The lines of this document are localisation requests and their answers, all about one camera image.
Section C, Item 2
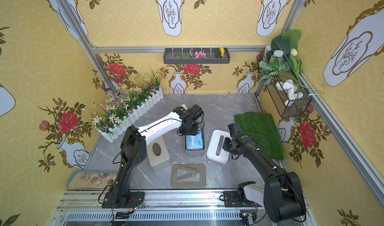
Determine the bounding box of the yellow artificial flower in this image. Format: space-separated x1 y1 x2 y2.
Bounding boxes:
220 48 225 58

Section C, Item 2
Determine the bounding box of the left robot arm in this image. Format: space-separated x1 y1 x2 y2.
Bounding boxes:
101 105 204 209

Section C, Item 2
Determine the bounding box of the green artificial grass mat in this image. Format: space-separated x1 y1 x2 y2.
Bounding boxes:
235 112 284 160

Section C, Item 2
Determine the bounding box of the grey wall shelf tray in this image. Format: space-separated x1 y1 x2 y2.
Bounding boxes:
163 47 231 65

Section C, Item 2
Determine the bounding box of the pink artificial flower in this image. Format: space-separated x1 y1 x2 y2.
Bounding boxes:
195 51 207 59

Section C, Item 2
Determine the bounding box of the grey tissue box base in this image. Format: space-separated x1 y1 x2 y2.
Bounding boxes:
184 136 206 157

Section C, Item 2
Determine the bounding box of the white tissue box lid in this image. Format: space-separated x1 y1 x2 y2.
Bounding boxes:
207 130 230 165

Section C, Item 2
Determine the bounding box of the green artificial leaf plant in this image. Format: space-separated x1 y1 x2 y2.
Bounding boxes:
259 30 320 94

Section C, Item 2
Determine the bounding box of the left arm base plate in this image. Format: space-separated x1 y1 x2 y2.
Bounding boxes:
102 192 145 209

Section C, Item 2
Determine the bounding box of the white fence flower planter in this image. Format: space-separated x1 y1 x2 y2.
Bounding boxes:
91 70 164 143

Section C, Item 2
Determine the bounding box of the black wire wall basket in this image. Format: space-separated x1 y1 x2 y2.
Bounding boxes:
267 75 312 118

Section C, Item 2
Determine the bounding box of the beige tissue box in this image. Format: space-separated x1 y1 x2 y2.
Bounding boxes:
147 136 172 172

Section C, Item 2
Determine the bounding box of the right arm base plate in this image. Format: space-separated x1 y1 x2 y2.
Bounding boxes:
219 191 261 208

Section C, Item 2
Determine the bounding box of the olive green frame tray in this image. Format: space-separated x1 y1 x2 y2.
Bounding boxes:
170 164 207 189

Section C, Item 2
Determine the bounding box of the white cloth in basket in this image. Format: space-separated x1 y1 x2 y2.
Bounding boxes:
276 80 304 107

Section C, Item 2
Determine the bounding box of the blue tissue paper pack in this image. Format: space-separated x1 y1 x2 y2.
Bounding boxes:
185 129 205 151

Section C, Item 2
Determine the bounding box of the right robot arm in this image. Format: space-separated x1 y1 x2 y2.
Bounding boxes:
223 123 307 223

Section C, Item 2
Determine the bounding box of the sand tray with stones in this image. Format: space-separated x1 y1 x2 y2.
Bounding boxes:
67 171 117 190

